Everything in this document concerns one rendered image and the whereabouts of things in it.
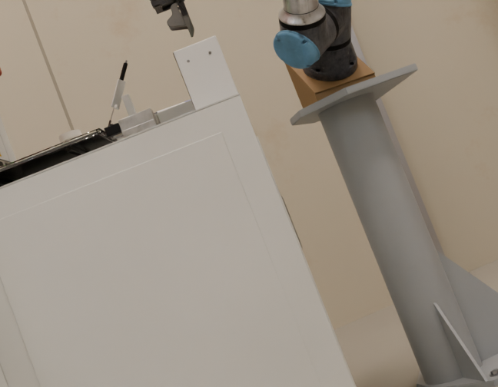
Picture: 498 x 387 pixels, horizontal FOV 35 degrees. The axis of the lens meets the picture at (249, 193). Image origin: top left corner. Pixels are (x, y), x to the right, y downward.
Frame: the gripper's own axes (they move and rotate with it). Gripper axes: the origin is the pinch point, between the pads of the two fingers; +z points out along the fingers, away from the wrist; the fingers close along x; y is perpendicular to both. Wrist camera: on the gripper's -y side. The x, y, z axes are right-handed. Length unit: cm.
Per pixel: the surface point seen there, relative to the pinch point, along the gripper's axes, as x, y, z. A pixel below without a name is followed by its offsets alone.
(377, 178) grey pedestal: -9, -31, 52
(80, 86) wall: -172, 60, -44
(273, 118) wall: -192, -21, 2
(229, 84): 40.0, -2.9, 24.5
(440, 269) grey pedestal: -13, -38, 81
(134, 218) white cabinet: 46, 24, 43
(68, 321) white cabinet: 46, 43, 57
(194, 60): 40.0, 1.9, 17.1
